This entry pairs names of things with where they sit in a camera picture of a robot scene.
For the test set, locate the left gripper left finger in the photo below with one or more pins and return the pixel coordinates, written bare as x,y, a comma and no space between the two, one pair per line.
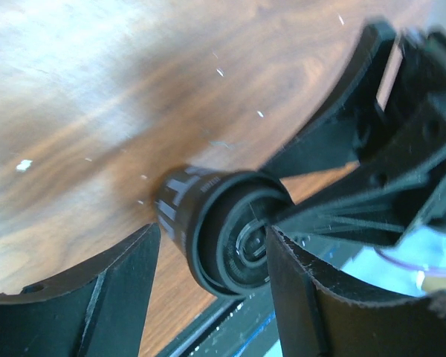
96,308

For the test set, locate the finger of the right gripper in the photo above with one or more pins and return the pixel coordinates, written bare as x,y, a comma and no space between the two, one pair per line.
330,137
349,219

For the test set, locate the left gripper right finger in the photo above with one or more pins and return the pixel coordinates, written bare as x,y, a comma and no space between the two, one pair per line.
322,311

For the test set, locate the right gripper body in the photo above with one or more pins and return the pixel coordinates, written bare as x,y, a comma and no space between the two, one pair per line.
411,130

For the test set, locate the black cup lid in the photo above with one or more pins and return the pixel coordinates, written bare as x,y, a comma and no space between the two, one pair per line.
231,249

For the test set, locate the single black cup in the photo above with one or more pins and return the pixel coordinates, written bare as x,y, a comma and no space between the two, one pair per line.
180,196

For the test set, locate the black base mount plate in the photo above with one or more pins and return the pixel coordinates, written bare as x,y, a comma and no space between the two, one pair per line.
229,328

